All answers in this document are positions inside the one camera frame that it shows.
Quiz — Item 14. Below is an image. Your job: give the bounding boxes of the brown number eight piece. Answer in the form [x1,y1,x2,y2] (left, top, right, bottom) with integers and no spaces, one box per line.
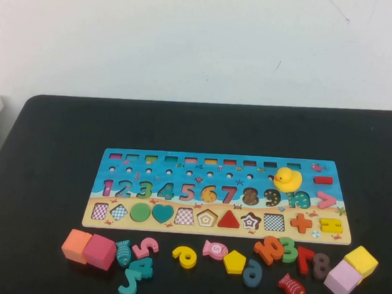
[310,252,333,282]

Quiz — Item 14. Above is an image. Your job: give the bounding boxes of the light pink cube block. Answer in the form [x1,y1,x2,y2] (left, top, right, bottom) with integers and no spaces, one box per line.
[322,258,366,294]

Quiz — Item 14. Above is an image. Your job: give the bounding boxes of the red wooden fish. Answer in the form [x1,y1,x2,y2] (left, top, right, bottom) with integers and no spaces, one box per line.
[276,272,308,294]

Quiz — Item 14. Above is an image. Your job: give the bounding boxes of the pink wooden fish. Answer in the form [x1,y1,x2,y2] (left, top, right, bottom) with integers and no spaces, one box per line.
[201,239,230,259]

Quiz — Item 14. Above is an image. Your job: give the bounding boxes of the orange cube block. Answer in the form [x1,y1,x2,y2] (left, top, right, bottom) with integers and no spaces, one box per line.
[60,227,94,265]

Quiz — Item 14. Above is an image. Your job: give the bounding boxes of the red number seven piece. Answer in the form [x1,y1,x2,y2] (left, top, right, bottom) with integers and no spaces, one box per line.
[296,245,316,277]

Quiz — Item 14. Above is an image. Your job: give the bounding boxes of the green number three piece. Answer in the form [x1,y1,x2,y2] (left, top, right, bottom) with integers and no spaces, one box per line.
[278,237,300,264]

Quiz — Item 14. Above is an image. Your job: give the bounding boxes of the red triangle piece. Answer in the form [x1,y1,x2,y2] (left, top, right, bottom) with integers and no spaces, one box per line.
[217,208,242,229]

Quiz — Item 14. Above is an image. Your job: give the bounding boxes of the yellow equals sign piece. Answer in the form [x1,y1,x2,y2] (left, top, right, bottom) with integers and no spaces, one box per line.
[319,218,345,234]

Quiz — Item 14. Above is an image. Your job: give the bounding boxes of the magenta cube block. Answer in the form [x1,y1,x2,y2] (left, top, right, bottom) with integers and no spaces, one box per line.
[81,233,118,272]

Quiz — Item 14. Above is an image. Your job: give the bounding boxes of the teal heart piece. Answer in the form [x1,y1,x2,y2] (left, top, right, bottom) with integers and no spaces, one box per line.
[151,203,176,225]

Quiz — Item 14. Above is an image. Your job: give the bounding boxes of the teal wooden fish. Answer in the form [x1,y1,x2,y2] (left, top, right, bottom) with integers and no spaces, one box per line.
[114,238,133,269]

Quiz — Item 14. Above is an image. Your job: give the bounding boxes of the teal number four piece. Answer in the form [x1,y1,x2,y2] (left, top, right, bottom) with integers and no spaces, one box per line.
[134,256,155,280]

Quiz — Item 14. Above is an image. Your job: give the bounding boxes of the orange number ten piece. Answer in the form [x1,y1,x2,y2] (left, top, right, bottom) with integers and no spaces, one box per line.
[252,235,285,267]

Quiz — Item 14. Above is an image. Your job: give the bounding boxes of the yellow pentagon piece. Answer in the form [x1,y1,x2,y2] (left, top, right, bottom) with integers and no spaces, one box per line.
[222,249,248,275]

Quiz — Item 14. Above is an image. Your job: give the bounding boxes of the yellow cube block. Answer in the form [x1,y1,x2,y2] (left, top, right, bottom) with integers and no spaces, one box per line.
[342,244,380,287]

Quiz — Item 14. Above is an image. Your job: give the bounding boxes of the yellow rubber duck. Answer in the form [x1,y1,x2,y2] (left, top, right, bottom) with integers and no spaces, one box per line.
[272,166,304,194]

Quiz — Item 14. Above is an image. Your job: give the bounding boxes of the yellow number six piece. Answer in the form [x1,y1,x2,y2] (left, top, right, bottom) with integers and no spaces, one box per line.
[171,244,199,269]

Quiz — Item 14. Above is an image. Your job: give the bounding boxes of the pink number five piece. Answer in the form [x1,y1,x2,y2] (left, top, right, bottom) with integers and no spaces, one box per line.
[131,236,161,261]

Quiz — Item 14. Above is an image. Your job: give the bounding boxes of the green circle piece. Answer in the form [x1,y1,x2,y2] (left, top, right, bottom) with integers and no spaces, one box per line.
[130,202,152,223]

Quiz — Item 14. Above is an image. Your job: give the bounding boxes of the orange plus sign piece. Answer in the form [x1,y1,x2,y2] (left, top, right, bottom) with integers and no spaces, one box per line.
[289,212,314,234]

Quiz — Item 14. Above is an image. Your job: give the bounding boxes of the pink greater-than sign piece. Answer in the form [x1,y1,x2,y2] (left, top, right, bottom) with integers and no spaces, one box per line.
[316,190,337,210]

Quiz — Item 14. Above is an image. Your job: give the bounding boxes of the blue ocean wooden puzzle board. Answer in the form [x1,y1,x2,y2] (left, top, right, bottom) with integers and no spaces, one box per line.
[80,146,357,246]

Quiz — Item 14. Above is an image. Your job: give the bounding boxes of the blue-grey number nine piece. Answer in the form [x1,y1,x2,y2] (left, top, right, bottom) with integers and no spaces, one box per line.
[242,258,264,288]

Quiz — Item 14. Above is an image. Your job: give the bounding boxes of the turquoise hook-shaped number piece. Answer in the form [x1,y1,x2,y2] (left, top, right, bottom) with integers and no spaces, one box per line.
[117,267,143,294]

